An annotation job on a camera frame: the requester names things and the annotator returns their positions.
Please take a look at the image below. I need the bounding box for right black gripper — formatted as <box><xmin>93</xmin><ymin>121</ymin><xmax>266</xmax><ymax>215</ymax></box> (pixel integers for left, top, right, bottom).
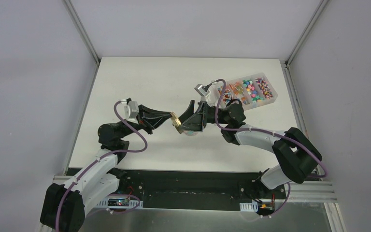
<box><xmin>173</xmin><ymin>100</ymin><xmax>229</xmax><ymax>131</ymax></box>

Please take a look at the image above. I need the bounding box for clear plastic jar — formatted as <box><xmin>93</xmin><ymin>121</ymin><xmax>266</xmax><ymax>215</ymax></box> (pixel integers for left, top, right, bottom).
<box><xmin>183</xmin><ymin>130</ymin><xmax>201</xmax><ymax>136</ymax></box>

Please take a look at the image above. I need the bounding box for clear plastic scoop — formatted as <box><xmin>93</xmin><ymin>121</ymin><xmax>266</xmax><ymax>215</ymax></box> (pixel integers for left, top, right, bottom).
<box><xmin>205</xmin><ymin>90</ymin><xmax>218</xmax><ymax>106</ymax></box>

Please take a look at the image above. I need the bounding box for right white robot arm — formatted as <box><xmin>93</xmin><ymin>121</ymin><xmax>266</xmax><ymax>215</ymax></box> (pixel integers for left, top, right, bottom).
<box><xmin>178</xmin><ymin>100</ymin><xmax>322</xmax><ymax>198</ymax></box>

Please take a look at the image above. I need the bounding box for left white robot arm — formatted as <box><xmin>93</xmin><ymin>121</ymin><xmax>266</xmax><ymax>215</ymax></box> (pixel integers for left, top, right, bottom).
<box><xmin>40</xmin><ymin>100</ymin><xmax>173</xmax><ymax>232</ymax></box>

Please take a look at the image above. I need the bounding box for clear compartment candy box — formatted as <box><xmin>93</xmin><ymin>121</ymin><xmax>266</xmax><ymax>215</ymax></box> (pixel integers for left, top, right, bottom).
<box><xmin>210</xmin><ymin>73</ymin><xmax>278</xmax><ymax>110</ymax></box>

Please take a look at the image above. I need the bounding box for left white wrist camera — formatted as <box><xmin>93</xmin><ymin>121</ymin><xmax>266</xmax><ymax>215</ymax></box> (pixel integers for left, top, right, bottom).
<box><xmin>124</xmin><ymin>99</ymin><xmax>139</xmax><ymax>122</ymax></box>

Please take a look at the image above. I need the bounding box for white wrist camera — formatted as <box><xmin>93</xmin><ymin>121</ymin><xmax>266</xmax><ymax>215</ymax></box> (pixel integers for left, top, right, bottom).
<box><xmin>194</xmin><ymin>84</ymin><xmax>211</xmax><ymax>102</ymax></box>
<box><xmin>124</xmin><ymin>99</ymin><xmax>139</xmax><ymax>122</ymax></box>

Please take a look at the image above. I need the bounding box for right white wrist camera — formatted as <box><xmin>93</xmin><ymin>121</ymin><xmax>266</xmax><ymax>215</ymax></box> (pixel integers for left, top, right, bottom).
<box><xmin>194</xmin><ymin>84</ymin><xmax>211</xmax><ymax>102</ymax></box>

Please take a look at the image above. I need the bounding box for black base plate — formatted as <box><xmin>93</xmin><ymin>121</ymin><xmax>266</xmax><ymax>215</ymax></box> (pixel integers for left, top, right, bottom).
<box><xmin>108</xmin><ymin>168</ymin><xmax>286</xmax><ymax>211</ymax></box>

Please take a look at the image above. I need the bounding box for left white cable duct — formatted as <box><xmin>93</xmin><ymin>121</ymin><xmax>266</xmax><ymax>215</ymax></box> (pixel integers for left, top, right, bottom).
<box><xmin>95</xmin><ymin>197</ymin><xmax>143</xmax><ymax>210</ymax></box>

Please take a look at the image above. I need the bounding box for white cable duct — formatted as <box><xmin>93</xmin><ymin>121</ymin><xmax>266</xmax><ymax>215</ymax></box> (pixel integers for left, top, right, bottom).
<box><xmin>95</xmin><ymin>197</ymin><xmax>143</xmax><ymax>210</ymax></box>
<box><xmin>239</xmin><ymin>202</ymin><xmax>258</xmax><ymax>212</ymax></box>

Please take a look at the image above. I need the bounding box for right white cable duct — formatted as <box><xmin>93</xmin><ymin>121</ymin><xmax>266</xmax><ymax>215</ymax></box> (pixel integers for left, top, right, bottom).
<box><xmin>239</xmin><ymin>202</ymin><xmax>258</xmax><ymax>212</ymax></box>

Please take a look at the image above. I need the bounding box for left aluminium frame post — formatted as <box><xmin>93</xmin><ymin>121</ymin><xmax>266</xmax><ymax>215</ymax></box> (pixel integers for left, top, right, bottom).
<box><xmin>62</xmin><ymin>0</ymin><xmax>101</xmax><ymax>66</ymax></box>

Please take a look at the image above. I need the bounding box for aluminium frame post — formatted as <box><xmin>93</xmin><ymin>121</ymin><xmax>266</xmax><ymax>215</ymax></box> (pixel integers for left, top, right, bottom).
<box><xmin>285</xmin><ymin>0</ymin><xmax>331</xmax><ymax>68</ymax></box>
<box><xmin>62</xmin><ymin>0</ymin><xmax>101</xmax><ymax>66</ymax></box>

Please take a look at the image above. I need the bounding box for right aluminium frame post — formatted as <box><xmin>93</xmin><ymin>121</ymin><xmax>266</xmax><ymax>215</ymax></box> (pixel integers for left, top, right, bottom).
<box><xmin>285</xmin><ymin>0</ymin><xmax>331</xmax><ymax>68</ymax></box>

